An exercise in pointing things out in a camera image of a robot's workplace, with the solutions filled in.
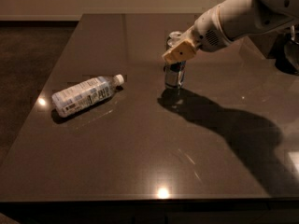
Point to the redbull can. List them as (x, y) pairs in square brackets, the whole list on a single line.
[(174, 75)]

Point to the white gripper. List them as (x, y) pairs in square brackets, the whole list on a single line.
[(206, 34)]

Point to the green soda can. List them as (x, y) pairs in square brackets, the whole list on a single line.
[(173, 39)]

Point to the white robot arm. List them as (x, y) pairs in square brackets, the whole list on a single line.
[(229, 21)]

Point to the clear plastic water bottle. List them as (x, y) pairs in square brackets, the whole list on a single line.
[(85, 94)]

